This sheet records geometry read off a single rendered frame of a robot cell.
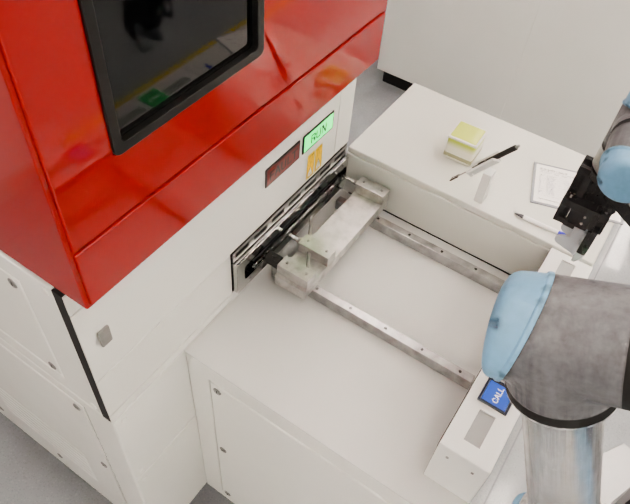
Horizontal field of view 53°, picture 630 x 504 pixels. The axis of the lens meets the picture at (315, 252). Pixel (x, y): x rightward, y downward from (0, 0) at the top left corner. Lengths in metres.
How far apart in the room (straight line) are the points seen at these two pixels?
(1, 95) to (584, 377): 0.61
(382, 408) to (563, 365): 0.72
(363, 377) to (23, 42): 0.92
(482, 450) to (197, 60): 0.77
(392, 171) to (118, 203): 0.84
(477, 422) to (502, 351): 0.55
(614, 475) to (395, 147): 0.85
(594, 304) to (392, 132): 1.09
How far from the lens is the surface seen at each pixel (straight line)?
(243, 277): 1.38
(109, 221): 0.87
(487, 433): 1.17
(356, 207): 1.54
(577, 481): 0.80
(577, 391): 0.65
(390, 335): 1.36
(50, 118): 0.73
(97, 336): 1.09
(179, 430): 1.59
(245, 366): 1.33
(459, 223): 1.54
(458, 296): 1.50
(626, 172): 0.95
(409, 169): 1.54
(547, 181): 1.62
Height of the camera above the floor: 1.97
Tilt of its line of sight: 49 degrees down
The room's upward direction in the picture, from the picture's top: 6 degrees clockwise
